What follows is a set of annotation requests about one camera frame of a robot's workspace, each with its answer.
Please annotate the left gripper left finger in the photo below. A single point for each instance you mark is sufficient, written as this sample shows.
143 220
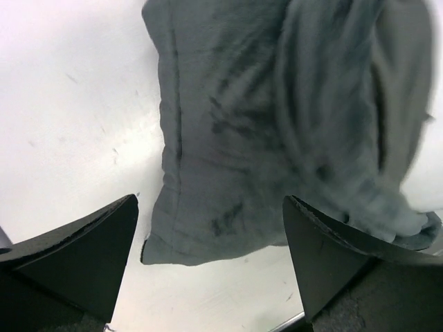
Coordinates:
72 272

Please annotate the zebra pillowcase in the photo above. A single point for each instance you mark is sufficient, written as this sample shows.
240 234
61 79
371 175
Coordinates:
321 100

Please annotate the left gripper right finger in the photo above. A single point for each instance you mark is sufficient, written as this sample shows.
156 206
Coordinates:
345 275

